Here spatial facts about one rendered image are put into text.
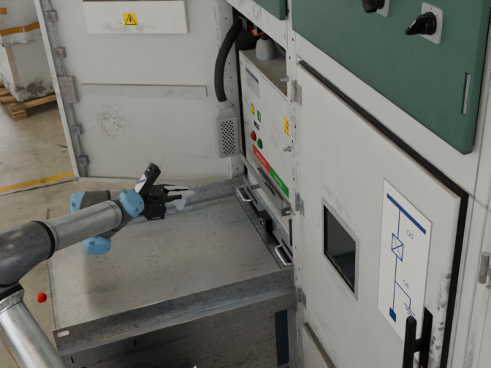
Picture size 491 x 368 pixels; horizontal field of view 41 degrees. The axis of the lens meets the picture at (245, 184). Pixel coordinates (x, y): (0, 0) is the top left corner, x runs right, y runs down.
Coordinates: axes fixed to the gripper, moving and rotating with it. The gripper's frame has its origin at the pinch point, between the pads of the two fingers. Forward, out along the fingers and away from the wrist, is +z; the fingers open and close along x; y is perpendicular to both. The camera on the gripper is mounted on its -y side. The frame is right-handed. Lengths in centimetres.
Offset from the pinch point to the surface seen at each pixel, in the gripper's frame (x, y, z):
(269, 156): 1.0, -10.5, 24.1
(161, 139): -48.2, 4.1, 1.5
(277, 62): -8.8, -37.2, 27.0
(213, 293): 27.4, 18.4, 0.6
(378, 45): 78, -67, 7
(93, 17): -53, -39, -22
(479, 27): 103, -76, 5
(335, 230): 61, -21, 16
